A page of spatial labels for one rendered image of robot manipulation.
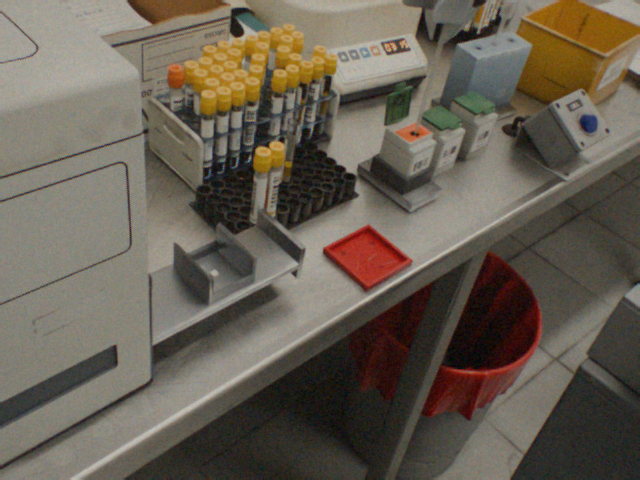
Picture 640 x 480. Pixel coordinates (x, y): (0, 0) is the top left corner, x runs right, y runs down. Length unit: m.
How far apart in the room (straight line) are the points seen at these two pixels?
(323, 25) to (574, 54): 0.35
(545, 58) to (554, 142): 0.18
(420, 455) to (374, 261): 0.83
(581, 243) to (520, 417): 0.74
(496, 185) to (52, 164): 0.60
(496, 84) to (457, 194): 0.20
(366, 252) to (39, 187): 0.41
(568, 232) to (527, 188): 1.47
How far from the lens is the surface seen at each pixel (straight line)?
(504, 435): 1.77
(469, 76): 0.96
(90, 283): 0.49
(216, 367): 0.63
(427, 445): 1.48
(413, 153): 0.79
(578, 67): 1.07
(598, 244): 2.38
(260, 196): 0.70
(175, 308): 0.62
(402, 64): 1.02
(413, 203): 0.81
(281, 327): 0.67
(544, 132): 0.95
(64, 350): 0.53
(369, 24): 1.01
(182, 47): 0.83
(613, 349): 0.72
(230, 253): 0.65
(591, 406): 0.76
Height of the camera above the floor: 1.38
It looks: 42 degrees down
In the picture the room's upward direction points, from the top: 11 degrees clockwise
